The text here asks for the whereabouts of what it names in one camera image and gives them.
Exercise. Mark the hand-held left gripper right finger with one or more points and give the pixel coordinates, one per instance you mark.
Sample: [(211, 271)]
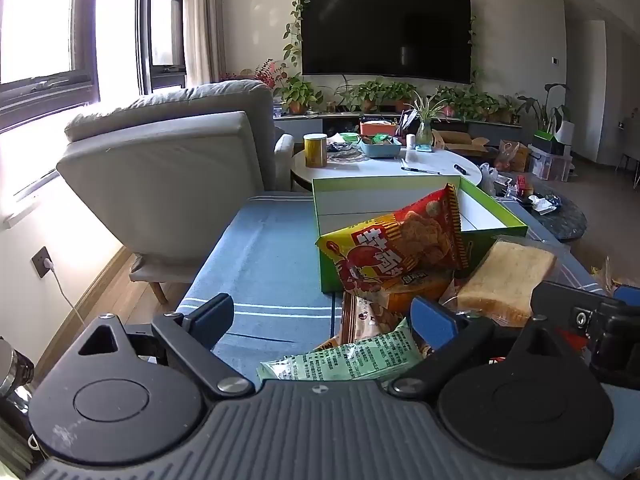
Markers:
[(430, 322)]

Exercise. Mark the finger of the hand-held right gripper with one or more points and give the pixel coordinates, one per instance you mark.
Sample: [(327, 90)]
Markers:
[(629, 295), (555, 300)]

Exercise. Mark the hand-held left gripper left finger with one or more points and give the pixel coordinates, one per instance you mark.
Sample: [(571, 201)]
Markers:
[(212, 317)]

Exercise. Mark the orange snack packet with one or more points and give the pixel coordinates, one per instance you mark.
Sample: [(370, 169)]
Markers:
[(415, 294)]

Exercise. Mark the toast bread packet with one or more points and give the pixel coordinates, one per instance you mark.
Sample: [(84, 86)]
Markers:
[(505, 280)]

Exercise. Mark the brown snack packet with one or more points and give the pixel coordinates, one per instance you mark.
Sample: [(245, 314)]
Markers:
[(365, 320)]

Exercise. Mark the red snack bag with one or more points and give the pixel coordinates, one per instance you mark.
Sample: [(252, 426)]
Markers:
[(400, 245)]

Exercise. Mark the green snack packet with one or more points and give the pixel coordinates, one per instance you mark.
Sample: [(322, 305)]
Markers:
[(350, 360)]

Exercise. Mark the green cardboard box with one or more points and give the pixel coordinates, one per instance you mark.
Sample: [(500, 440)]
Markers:
[(360, 200)]

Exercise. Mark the dark round table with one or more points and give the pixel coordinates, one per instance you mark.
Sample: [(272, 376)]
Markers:
[(560, 220)]

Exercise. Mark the white tissue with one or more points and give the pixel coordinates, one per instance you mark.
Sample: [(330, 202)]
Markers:
[(540, 205)]

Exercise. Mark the clear storage bin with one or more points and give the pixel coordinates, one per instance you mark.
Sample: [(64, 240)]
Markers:
[(550, 167)]

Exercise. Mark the clear plastic bag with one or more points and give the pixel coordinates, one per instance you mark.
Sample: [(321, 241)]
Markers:
[(489, 177)]

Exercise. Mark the black pen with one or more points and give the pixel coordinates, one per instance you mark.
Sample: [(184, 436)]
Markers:
[(420, 170)]

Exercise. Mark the grey armchair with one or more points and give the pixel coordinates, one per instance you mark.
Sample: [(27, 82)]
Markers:
[(165, 170)]

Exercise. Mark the black marker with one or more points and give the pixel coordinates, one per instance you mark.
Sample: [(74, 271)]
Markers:
[(460, 169)]

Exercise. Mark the green and black box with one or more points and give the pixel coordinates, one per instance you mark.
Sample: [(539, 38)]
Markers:
[(547, 142)]

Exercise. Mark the white round table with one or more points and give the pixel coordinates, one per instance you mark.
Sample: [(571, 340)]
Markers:
[(390, 167)]

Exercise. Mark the tall plant in white pot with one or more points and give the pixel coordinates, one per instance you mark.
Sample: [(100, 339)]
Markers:
[(562, 130)]

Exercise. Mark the small teal object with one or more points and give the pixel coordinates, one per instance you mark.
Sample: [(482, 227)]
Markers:
[(424, 148)]

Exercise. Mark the blue plastic basket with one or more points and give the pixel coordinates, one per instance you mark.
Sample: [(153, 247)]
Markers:
[(380, 150)]

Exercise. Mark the open cardboard box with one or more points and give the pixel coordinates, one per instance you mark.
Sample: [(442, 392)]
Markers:
[(460, 145)]

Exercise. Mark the white cup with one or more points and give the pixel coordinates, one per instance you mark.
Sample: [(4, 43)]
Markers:
[(411, 142)]

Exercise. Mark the glass vase with plant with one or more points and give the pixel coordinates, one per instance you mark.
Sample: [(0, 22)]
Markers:
[(424, 135)]

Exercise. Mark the yellow can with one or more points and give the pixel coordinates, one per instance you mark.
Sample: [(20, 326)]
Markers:
[(315, 152)]

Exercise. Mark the orange storage box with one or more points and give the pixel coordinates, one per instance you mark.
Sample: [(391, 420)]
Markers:
[(377, 129)]

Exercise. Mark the grey television cabinet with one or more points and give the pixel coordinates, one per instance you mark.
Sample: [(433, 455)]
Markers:
[(300, 124)]

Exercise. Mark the potted green plant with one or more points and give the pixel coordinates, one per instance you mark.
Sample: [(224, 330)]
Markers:
[(467, 102), (299, 94), (365, 94), (400, 94)]

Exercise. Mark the red berry plant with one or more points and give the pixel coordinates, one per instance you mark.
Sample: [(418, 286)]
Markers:
[(270, 72)]

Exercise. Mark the dark framed window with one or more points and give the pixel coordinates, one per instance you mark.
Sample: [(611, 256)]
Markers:
[(35, 90), (165, 25)]

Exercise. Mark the beige curtain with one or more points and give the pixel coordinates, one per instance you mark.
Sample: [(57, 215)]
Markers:
[(202, 20)]

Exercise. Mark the dark wall socket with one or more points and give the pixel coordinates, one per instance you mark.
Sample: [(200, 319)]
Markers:
[(42, 261)]

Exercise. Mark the black wall television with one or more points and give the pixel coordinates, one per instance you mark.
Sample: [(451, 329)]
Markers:
[(385, 30)]

